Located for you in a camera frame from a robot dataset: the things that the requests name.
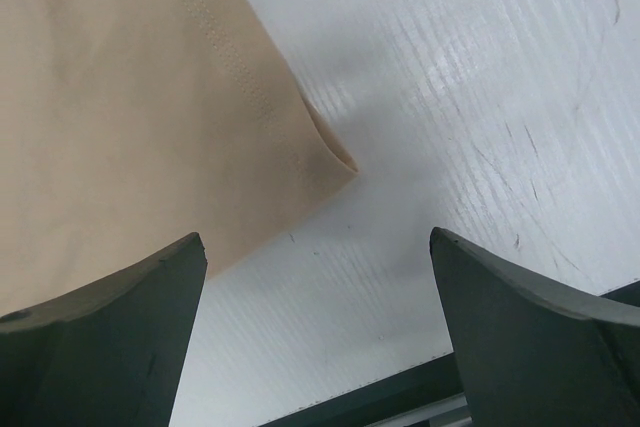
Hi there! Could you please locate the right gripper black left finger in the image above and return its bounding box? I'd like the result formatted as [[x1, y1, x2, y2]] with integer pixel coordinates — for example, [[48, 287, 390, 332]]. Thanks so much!
[[1, 233, 207, 426]]

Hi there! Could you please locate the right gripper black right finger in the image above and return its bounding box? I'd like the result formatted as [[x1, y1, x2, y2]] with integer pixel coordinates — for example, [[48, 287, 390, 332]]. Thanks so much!
[[429, 228, 639, 426]]

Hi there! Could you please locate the beige t-shirt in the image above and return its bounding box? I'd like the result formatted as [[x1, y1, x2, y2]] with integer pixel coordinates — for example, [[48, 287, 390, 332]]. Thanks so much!
[[1, 0, 357, 313]]

